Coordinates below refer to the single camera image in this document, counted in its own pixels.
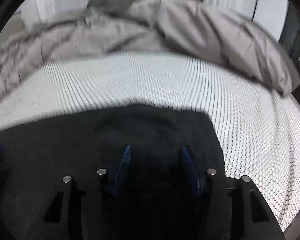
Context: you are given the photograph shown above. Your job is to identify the black pants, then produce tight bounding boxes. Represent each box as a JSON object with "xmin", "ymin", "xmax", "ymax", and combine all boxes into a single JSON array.
[{"xmin": 0, "ymin": 104, "xmax": 231, "ymax": 239}]

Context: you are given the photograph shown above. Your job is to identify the white honeycomb mattress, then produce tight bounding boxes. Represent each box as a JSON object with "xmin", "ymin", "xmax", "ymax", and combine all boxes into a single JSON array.
[{"xmin": 0, "ymin": 53, "xmax": 300, "ymax": 230}]

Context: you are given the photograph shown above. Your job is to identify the grey comforter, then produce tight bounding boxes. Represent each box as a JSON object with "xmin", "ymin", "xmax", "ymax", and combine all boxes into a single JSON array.
[{"xmin": 0, "ymin": 0, "xmax": 300, "ymax": 101}]

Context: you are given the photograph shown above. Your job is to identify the dark open shelf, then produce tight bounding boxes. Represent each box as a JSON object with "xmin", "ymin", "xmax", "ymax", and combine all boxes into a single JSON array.
[{"xmin": 279, "ymin": 2, "xmax": 300, "ymax": 95}]

